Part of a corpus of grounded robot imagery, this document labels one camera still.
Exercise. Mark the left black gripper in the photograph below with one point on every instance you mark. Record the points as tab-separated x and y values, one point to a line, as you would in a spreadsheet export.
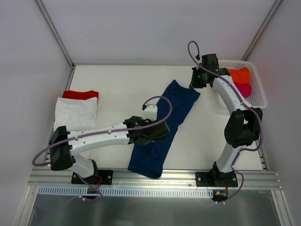
162	129

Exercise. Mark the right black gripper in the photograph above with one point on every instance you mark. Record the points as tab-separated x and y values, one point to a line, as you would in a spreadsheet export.
194	78

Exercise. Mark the navy blue t shirt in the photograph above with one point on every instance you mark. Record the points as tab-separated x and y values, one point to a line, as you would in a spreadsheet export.
148	159

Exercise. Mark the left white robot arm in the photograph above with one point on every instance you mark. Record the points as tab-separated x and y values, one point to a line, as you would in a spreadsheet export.
66	147

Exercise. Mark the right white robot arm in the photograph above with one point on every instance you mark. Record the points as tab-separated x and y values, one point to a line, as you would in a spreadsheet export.
242	128

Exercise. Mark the orange t shirt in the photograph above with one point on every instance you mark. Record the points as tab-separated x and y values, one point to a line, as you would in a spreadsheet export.
240	76

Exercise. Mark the pink t shirt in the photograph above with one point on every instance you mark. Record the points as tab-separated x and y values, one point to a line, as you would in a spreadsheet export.
244	89

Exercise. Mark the white plastic basket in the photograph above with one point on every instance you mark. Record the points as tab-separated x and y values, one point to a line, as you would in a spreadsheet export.
257	97

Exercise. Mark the folded white t shirt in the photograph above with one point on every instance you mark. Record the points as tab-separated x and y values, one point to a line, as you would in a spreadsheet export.
75	114

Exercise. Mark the folded red t shirt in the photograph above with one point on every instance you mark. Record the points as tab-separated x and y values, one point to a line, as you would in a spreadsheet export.
70	94

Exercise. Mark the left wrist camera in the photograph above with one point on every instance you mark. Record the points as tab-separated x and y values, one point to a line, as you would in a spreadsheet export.
149	112

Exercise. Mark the white slotted cable duct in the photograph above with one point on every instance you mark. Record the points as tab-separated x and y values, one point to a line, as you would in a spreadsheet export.
126	192

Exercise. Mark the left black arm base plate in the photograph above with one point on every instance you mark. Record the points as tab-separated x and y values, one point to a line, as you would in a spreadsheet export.
101	177

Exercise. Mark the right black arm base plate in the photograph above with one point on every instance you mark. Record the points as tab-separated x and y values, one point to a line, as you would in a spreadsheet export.
211	179

